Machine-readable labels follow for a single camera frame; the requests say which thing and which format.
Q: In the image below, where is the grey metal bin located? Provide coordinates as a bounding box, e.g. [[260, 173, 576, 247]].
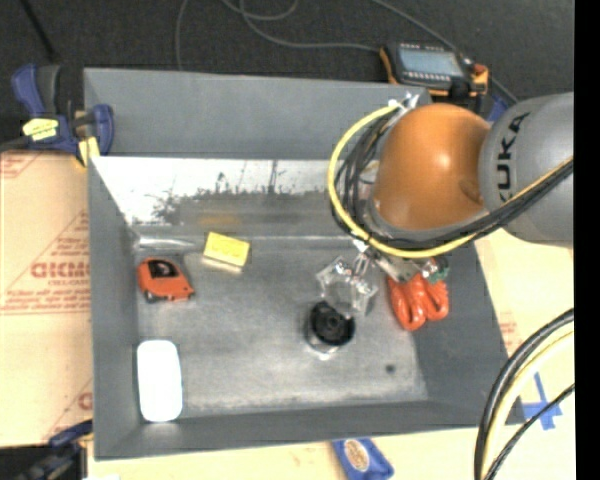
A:
[[82, 66, 511, 460]]

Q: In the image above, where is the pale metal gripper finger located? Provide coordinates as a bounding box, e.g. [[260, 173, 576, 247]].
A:
[[340, 256, 372, 277], [352, 267, 379, 295]]

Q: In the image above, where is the white oblong soap bar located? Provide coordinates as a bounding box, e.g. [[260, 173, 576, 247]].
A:
[[136, 338, 184, 424]]

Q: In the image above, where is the brown cardboard board red print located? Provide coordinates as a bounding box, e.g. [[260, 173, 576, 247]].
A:
[[0, 150, 575, 450]]

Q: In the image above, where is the black round cap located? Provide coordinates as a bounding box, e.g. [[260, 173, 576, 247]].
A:
[[303, 301, 357, 355]]

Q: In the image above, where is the yellow box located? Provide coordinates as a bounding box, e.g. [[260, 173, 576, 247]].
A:
[[201, 231, 252, 273]]

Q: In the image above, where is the clear glass thing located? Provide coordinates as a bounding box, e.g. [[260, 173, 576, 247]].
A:
[[315, 254, 380, 317]]

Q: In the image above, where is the orange tape measure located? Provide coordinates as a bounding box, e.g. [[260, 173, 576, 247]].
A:
[[136, 257, 197, 304]]

